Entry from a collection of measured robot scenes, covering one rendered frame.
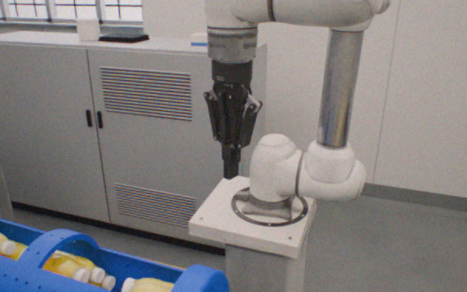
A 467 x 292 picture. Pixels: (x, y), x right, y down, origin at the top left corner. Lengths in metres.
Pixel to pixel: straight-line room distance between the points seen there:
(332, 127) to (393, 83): 2.25
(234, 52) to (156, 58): 1.87
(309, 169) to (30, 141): 2.52
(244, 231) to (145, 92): 1.48
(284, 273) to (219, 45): 1.01
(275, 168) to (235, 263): 0.41
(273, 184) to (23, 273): 0.80
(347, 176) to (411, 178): 2.47
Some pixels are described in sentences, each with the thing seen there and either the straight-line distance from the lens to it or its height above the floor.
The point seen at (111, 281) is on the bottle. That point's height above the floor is 1.06.
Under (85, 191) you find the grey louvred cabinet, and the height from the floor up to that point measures 0.34.
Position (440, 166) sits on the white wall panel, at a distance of 3.78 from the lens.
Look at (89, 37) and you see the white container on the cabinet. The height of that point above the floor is 1.47.
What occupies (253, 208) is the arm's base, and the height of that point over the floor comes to 1.07.
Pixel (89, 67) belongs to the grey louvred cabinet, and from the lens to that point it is 2.87.
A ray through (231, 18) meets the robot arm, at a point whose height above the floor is 1.78.
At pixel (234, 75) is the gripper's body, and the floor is 1.68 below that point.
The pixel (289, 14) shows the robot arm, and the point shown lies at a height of 1.79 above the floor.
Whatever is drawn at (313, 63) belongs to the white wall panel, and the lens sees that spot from 3.54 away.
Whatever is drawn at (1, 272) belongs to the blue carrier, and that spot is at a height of 1.19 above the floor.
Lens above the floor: 1.84
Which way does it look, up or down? 23 degrees down
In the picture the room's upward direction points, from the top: straight up
